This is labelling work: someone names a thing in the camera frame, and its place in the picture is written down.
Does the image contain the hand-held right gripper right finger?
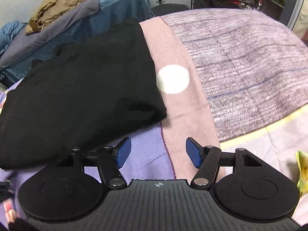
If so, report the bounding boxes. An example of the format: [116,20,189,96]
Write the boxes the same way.
[185,137,264,189]

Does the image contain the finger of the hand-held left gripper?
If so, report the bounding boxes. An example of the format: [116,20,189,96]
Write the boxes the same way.
[0,171,18,199]

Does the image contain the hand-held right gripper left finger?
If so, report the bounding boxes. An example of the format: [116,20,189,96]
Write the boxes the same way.
[70,137,132,189]

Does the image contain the large black garment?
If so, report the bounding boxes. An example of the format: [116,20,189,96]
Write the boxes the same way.
[0,17,168,170]

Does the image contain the brown clothes pile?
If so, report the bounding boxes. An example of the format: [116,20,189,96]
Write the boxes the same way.
[25,0,102,35]

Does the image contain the lavender printed bed sheet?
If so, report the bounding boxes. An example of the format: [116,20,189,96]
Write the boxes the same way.
[0,78,176,231]

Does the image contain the pink blanket with white dot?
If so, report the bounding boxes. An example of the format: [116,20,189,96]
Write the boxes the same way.
[139,16,227,180]

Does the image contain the pale quilt with yellow stripe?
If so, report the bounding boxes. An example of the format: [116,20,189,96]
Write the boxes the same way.
[220,105,308,224]

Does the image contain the grey purple woven blanket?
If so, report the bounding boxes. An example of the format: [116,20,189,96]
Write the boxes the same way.
[160,8,308,143]

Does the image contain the yellow green packet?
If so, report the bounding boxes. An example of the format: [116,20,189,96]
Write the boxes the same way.
[295,150,308,195]

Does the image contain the black chair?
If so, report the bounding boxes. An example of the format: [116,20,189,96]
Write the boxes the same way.
[151,3,190,18]

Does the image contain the blue puffy jacket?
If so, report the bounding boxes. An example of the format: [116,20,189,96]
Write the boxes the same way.
[0,21,28,56]

